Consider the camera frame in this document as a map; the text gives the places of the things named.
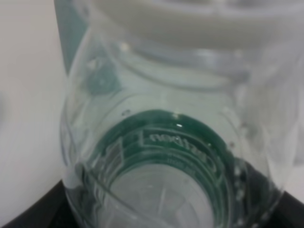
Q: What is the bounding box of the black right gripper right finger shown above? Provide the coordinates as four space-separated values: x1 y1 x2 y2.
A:
247 161 304 228

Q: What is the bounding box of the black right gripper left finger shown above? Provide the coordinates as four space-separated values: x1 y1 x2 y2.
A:
3 181 78 228

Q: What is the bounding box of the clear green-label water bottle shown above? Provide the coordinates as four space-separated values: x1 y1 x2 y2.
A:
60 0 304 228

